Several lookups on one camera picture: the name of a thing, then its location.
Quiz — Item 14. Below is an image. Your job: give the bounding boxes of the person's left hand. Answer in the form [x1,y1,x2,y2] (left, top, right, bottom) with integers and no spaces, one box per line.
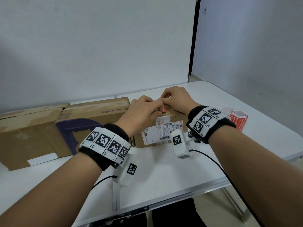
[114,95,164,137]

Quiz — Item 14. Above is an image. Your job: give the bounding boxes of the person's right hand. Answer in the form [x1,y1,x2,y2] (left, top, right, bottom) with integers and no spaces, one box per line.
[160,86,202,116]

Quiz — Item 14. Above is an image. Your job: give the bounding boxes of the small cardboard box shipping sticker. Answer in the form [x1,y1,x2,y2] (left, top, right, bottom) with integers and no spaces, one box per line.
[131,101,190,148]

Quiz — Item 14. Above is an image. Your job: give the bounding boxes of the roll of red labels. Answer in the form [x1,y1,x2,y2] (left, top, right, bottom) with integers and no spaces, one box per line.
[221,107,249,132]

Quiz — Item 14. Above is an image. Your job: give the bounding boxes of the plain brown cardboard box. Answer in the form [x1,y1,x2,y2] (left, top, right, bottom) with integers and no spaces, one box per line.
[0,103,73,171]

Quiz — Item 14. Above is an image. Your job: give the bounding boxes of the person's right forearm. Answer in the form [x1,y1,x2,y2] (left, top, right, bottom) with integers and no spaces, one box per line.
[208,125,303,227]

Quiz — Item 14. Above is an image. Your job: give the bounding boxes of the person's left forearm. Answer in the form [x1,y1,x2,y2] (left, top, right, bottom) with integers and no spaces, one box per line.
[0,152,103,227]

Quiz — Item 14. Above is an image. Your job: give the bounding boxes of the black left wristband marker tiles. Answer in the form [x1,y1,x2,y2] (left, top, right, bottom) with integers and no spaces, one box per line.
[78,123,131,172]

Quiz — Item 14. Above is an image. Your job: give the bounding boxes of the grey metal table leg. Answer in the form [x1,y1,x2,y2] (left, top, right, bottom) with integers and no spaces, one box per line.
[221,186,249,220]

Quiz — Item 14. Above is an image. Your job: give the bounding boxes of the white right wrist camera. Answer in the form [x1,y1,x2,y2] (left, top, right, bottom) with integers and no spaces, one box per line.
[171,129,202,159]

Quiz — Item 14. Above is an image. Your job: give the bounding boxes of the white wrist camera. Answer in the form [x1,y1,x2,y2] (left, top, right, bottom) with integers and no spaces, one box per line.
[171,129,202,159]
[113,153,139,187]

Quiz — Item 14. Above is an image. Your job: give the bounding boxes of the black right camera cable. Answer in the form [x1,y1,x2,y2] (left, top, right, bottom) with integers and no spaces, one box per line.
[189,149,264,227]

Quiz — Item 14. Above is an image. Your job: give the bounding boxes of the black camera cable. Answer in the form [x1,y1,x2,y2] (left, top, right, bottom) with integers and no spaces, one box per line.
[91,175,118,191]
[189,149,264,227]

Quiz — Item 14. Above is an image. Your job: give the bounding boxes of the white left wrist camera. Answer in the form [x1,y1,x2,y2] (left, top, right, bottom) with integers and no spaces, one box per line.
[113,153,139,187]

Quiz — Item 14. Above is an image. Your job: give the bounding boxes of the dark door frame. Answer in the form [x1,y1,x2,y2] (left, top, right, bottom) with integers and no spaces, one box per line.
[188,0,202,76]

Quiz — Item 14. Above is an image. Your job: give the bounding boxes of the black left camera cable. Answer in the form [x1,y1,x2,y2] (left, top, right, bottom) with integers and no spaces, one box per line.
[91,175,118,191]

